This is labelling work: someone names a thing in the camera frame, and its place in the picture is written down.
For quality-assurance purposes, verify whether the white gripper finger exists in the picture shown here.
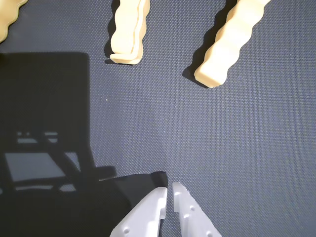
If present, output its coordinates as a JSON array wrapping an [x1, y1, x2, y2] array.
[[172, 182, 222, 237], [109, 187, 168, 237]]

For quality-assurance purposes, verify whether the cream crinkle-cut toy fry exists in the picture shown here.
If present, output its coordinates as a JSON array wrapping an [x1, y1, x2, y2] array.
[[109, 0, 151, 66], [194, 0, 272, 88], [0, 0, 29, 44]]

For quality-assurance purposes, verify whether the dark grey textured mat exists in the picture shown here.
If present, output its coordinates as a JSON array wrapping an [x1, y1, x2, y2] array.
[[0, 0, 316, 237]]

